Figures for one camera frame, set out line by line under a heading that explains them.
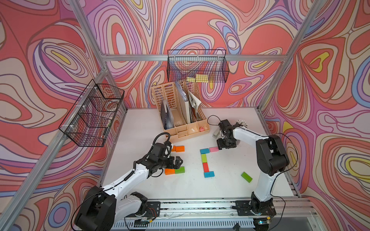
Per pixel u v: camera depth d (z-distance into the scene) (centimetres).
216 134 100
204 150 97
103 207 40
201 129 102
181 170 85
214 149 96
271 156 51
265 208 68
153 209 73
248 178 83
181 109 90
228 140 79
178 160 75
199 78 82
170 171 86
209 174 84
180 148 96
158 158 66
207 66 96
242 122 86
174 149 94
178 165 75
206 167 88
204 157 93
